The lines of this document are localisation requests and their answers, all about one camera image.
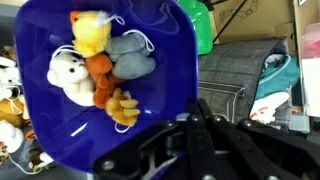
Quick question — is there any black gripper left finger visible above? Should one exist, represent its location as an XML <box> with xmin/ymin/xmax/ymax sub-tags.
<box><xmin>92</xmin><ymin>98</ymin><xmax>205</xmax><ymax>180</ymax></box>

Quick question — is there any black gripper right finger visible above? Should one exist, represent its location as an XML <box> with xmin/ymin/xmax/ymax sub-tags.
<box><xmin>198</xmin><ymin>98</ymin><xmax>320</xmax><ymax>180</ymax></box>

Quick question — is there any tan plush toy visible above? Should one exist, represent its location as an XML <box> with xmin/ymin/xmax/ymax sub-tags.
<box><xmin>105</xmin><ymin>87</ymin><xmax>142</xmax><ymax>128</ymax></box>

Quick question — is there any blue plastic bowl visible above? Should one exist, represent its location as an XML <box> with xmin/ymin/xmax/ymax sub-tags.
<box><xmin>13</xmin><ymin>0</ymin><xmax>200</xmax><ymax>173</ymax></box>

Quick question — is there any orange plush toy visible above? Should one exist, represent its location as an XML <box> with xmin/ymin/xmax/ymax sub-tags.
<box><xmin>85</xmin><ymin>53</ymin><xmax>126</xmax><ymax>110</ymax></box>

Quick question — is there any grey elephant plush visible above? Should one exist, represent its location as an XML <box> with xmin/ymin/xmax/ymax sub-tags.
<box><xmin>105</xmin><ymin>29</ymin><xmax>157</xmax><ymax>81</ymax></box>

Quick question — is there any white bear plush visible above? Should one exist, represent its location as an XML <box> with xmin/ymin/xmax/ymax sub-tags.
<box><xmin>46</xmin><ymin>51</ymin><xmax>96</xmax><ymax>108</ymax></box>

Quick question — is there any yellow duck plush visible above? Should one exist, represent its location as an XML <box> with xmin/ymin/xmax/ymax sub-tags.
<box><xmin>69</xmin><ymin>9</ymin><xmax>126</xmax><ymax>59</ymax></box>

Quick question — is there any green plastic bowl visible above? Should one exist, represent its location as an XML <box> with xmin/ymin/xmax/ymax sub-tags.
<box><xmin>176</xmin><ymin>0</ymin><xmax>214</xmax><ymax>56</ymax></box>

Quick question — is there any white red plastic bag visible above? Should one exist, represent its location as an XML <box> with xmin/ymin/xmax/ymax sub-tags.
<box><xmin>249</xmin><ymin>91</ymin><xmax>291</xmax><ymax>125</ymax></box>

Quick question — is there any grey fabric basket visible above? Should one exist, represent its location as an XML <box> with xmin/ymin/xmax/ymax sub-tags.
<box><xmin>198</xmin><ymin>38</ymin><xmax>288</xmax><ymax>126</ymax></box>

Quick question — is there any teal bag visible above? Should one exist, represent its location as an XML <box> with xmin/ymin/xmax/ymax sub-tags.
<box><xmin>254</xmin><ymin>54</ymin><xmax>301</xmax><ymax>101</ymax></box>

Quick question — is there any cardboard box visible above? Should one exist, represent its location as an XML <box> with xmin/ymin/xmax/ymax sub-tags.
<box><xmin>209</xmin><ymin>0</ymin><xmax>298</xmax><ymax>45</ymax></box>

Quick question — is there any white plush toy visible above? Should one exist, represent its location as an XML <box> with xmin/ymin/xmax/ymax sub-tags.
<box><xmin>0</xmin><ymin>119</ymin><xmax>25</xmax><ymax>154</ymax></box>
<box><xmin>0</xmin><ymin>56</ymin><xmax>23</xmax><ymax>101</ymax></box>

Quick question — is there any brown plush toy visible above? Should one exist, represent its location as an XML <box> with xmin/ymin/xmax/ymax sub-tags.
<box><xmin>0</xmin><ymin>97</ymin><xmax>31</xmax><ymax>130</ymax></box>

